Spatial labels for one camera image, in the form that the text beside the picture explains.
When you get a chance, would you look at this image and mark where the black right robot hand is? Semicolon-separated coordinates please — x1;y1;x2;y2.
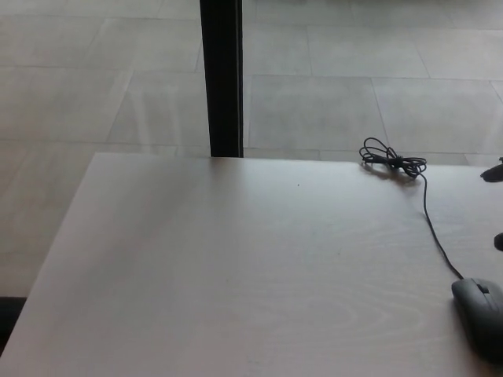
479;156;503;251

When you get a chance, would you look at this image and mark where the black computer mouse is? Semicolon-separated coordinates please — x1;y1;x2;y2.
450;276;503;364

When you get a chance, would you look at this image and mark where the black mouse cable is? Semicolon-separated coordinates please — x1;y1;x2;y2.
359;137;466;280

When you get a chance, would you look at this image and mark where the black vertical frame post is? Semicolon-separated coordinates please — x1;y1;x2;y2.
199;0;245;159

